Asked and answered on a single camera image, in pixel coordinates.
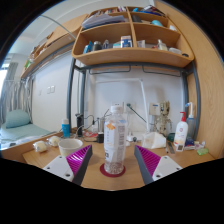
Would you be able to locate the small green packet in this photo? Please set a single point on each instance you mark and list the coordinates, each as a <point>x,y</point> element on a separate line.
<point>202,151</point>

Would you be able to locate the grey metal bunk frame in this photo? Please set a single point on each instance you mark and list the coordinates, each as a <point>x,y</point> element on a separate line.
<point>69,93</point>

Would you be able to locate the small blue box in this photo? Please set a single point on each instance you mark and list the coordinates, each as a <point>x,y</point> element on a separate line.
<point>189,142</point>

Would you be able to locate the white red-pump lotion bottle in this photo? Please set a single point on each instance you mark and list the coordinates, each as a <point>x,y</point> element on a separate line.
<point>181,131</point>

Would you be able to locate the teal pillow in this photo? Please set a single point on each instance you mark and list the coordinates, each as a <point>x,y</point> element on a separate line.
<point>17,119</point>

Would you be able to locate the wooden bunk rail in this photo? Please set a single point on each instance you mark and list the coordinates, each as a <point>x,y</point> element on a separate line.
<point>53,41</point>

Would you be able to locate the tall black device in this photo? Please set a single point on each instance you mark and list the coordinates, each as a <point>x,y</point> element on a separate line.
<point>79,125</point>

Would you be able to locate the blue spray bottle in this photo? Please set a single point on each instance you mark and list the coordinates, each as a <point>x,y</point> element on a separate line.
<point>191,121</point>

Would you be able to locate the bed with teal sheet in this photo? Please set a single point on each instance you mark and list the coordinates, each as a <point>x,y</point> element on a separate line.
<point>23,133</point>

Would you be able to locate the tree creature figurine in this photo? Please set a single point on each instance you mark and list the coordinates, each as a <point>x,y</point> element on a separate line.
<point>163,116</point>

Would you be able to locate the clear plastic water bottle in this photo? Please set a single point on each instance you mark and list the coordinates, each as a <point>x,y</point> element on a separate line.
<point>115,143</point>

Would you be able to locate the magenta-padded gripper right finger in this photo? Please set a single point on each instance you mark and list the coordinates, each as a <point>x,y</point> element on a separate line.
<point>165,166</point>

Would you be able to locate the grey striped curtain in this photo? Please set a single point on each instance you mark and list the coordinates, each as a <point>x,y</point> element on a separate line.
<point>13,96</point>

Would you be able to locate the wooden wardrobe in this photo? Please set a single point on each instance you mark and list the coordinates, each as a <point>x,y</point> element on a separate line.
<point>210,90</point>

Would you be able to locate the small black charger block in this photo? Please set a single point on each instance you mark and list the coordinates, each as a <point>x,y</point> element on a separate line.
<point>100,137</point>

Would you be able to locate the wooden shelf unit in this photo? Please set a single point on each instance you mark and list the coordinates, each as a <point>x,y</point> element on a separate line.
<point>133,56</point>

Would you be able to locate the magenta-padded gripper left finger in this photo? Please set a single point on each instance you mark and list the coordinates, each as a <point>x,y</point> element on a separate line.
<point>58,166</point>

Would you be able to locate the small blue white-capped bottle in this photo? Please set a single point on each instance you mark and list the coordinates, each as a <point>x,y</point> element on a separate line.
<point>65,129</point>

